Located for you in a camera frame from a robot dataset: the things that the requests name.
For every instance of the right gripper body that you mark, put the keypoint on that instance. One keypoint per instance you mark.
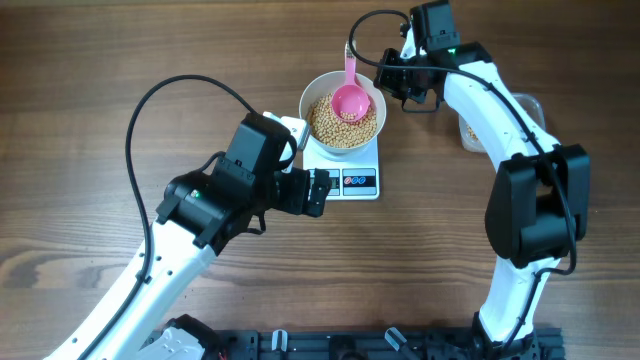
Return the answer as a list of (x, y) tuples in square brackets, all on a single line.
[(401, 82)]

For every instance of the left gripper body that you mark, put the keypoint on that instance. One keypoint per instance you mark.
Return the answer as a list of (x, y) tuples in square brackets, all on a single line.
[(290, 191)]

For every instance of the pink measuring scoop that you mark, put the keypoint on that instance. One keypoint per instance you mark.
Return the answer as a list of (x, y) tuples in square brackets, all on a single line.
[(350, 97)]

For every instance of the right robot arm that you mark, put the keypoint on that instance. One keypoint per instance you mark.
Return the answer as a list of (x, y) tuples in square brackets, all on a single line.
[(537, 210)]

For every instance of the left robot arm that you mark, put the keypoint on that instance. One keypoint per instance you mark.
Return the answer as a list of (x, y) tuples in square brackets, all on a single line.
[(200, 213)]

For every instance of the white digital kitchen scale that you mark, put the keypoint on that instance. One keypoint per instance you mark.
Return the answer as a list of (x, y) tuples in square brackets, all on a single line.
[(353, 173)]

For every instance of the soybeans in bowl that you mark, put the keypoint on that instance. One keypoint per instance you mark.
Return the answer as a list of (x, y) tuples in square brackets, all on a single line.
[(332, 131)]

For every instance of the soybeans in scoop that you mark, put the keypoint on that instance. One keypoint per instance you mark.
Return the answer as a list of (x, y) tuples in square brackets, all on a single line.
[(349, 117)]

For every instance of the white bowl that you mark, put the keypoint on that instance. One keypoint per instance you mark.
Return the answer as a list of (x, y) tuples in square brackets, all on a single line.
[(329, 83)]

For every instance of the yellow soybeans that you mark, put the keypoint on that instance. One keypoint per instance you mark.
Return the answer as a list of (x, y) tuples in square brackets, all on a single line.
[(471, 133)]

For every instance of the clear plastic container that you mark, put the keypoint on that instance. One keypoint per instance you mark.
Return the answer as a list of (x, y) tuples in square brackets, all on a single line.
[(531, 106)]

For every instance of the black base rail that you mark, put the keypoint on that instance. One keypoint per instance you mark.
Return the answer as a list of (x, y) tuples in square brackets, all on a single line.
[(446, 343)]

